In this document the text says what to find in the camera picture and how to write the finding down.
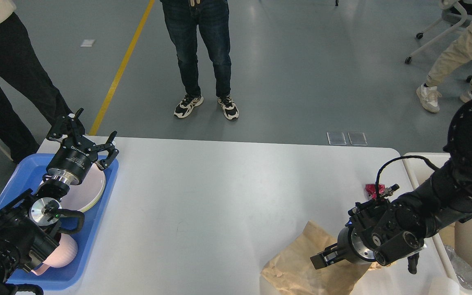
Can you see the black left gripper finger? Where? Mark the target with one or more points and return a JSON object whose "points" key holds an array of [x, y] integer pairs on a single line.
{"points": [[109, 147], [68, 131]]}

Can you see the aluminium foil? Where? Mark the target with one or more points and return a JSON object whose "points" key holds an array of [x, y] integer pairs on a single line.
{"points": [[462, 269]]}

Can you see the crushed red can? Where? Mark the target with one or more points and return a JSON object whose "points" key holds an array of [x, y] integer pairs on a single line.
{"points": [[371, 190]]}

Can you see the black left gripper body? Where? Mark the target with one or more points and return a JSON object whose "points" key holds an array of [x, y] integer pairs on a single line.
{"points": [[71, 164]]}

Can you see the person in cream sweater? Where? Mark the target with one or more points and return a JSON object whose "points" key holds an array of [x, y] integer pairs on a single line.
{"points": [[21, 69]]}

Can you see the brown paper ball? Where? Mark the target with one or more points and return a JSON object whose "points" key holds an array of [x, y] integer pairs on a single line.
{"points": [[377, 266]]}

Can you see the green plate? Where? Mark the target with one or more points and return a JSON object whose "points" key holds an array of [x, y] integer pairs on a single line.
{"points": [[90, 197]]}

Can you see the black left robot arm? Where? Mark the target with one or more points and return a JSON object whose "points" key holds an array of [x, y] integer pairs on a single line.
{"points": [[30, 222]]}

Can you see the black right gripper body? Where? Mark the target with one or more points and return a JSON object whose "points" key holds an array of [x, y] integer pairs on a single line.
{"points": [[350, 247]]}

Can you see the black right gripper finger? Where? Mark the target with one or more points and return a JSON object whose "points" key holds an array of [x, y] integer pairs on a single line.
{"points": [[333, 247], [325, 259]]}

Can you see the brown paper bag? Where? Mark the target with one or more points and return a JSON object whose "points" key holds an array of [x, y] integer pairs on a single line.
{"points": [[291, 271]]}

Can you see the blue plastic tray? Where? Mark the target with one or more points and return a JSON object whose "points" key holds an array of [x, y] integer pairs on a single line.
{"points": [[28, 174]]}

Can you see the pink mug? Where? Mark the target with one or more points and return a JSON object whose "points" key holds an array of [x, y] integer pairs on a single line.
{"points": [[63, 255]]}

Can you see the pink plate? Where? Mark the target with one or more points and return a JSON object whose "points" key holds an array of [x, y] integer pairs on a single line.
{"points": [[73, 199]]}

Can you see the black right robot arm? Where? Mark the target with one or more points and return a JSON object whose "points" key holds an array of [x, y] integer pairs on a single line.
{"points": [[384, 231]]}

